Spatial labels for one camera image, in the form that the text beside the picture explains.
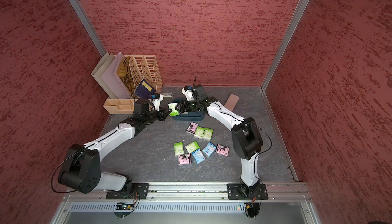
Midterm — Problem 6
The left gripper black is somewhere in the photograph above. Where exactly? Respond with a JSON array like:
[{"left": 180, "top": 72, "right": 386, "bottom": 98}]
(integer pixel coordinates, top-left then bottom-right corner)
[{"left": 143, "top": 106, "right": 172, "bottom": 123}]

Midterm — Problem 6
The green tissue pack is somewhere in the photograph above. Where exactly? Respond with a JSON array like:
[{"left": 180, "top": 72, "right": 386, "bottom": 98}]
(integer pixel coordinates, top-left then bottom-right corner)
[
  {"left": 168, "top": 102, "right": 180, "bottom": 117},
  {"left": 185, "top": 141, "right": 200, "bottom": 153},
  {"left": 174, "top": 142, "right": 184, "bottom": 156},
  {"left": 202, "top": 128, "right": 213, "bottom": 141},
  {"left": 194, "top": 126, "right": 205, "bottom": 139}
]

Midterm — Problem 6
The teal storage box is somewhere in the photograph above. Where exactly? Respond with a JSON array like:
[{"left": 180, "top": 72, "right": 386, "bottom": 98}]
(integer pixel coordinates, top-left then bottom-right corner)
[{"left": 172, "top": 111, "right": 206, "bottom": 121}]

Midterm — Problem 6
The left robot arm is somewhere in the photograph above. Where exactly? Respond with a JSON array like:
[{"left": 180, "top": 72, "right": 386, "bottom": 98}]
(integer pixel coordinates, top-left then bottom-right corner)
[{"left": 55, "top": 99, "right": 172, "bottom": 199}]

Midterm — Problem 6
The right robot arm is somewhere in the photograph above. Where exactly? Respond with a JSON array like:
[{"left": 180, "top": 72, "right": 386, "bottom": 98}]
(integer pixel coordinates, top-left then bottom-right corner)
[{"left": 176, "top": 85, "right": 265, "bottom": 199}]

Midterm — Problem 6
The pink tissue pack top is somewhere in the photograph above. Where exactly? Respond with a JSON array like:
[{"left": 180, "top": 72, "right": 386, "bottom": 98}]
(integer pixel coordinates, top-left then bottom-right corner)
[{"left": 186, "top": 122, "right": 198, "bottom": 135}]

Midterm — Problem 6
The pink tissue pack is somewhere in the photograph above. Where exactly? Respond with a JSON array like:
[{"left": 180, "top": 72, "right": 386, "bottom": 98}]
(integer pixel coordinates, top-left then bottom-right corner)
[
  {"left": 216, "top": 144, "right": 230, "bottom": 157},
  {"left": 186, "top": 122, "right": 198, "bottom": 135},
  {"left": 178, "top": 153, "right": 192, "bottom": 166}
]

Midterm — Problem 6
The navy blue book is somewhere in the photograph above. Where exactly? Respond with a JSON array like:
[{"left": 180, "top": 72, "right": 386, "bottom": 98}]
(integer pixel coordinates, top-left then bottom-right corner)
[{"left": 134, "top": 79, "right": 156, "bottom": 99}]

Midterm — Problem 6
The beige file organizer rack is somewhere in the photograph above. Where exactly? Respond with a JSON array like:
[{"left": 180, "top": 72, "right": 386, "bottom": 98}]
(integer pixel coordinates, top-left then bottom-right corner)
[{"left": 96, "top": 53, "right": 162, "bottom": 114}]

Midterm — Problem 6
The pink case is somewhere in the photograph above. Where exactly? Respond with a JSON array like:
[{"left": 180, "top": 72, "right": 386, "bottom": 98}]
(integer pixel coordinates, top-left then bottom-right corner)
[{"left": 224, "top": 94, "right": 239, "bottom": 112}]

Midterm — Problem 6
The blue tissue pack right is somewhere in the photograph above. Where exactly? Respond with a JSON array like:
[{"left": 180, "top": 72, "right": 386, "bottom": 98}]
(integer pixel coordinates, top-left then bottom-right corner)
[{"left": 202, "top": 142, "right": 216, "bottom": 158}]

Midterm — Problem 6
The blue tissue pack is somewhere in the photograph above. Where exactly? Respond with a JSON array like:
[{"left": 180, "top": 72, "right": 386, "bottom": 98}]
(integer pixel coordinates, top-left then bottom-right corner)
[
  {"left": 202, "top": 142, "right": 216, "bottom": 158},
  {"left": 192, "top": 149, "right": 205, "bottom": 165}
]

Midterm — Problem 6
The pink tissue pack bottom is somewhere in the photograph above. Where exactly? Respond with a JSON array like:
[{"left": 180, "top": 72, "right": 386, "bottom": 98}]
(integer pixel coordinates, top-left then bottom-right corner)
[{"left": 178, "top": 153, "right": 192, "bottom": 166}]

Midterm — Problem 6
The blue tissue pack bottom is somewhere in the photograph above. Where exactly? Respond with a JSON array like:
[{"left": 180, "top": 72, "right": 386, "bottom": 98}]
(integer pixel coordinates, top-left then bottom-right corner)
[{"left": 192, "top": 149, "right": 205, "bottom": 165}]

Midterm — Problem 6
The pink folder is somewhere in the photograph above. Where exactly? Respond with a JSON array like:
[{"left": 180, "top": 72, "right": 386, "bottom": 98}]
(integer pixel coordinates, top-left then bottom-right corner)
[{"left": 101, "top": 52, "right": 130, "bottom": 99}]

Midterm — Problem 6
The gold patterned book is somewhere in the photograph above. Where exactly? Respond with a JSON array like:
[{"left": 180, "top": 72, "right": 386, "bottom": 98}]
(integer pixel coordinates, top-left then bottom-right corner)
[{"left": 117, "top": 56, "right": 135, "bottom": 96}]

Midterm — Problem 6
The pink tissue pack right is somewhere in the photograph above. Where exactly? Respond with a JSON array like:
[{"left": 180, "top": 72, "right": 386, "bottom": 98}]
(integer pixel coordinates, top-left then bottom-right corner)
[{"left": 216, "top": 144, "right": 230, "bottom": 157}]

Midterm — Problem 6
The beige folder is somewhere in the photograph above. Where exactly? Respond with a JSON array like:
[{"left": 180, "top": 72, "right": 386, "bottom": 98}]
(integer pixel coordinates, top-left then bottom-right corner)
[{"left": 91, "top": 52, "right": 118, "bottom": 99}]

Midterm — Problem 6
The left circuit board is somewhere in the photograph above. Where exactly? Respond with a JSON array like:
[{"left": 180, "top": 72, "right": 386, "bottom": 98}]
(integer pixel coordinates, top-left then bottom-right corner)
[{"left": 115, "top": 203, "right": 135, "bottom": 211}]

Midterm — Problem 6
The left corner aluminium profile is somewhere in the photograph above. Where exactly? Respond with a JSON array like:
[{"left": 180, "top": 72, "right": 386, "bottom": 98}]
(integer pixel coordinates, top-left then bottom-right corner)
[{"left": 68, "top": 0, "right": 106, "bottom": 56}]

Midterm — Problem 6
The corner aluminium profile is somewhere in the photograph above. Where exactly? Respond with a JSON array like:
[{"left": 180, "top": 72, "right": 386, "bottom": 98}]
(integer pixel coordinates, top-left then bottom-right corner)
[
  {"left": 261, "top": 0, "right": 310, "bottom": 93},
  {"left": 68, "top": 0, "right": 106, "bottom": 56}
]

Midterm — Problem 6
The right corner aluminium profile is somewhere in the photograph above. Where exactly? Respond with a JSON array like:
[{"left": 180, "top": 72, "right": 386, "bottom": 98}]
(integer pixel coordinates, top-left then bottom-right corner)
[{"left": 261, "top": 0, "right": 310, "bottom": 93}]

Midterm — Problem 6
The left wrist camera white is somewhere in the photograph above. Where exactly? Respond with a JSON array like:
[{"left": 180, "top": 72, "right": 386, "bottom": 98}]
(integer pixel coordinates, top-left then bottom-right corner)
[{"left": 151, "top": 93, "right": 164, "bottom": 111}]

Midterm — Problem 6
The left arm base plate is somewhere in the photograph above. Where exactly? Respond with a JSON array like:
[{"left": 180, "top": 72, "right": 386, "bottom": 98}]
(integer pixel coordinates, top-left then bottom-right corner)
[{"left": 106, "top": 183, "right": 149, "bottom": 200}]

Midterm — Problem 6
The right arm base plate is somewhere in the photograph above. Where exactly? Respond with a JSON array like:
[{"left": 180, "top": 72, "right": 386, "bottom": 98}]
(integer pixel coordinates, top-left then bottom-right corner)
[{"left": 227, "top": 183, "right": 269, "bottom": 200}]

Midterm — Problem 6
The aluminium front rail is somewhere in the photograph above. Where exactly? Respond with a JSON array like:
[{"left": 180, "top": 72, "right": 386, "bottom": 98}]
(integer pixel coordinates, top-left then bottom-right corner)
[{"left": 60, "top": 182, "right": 313, "bottom": 203}]

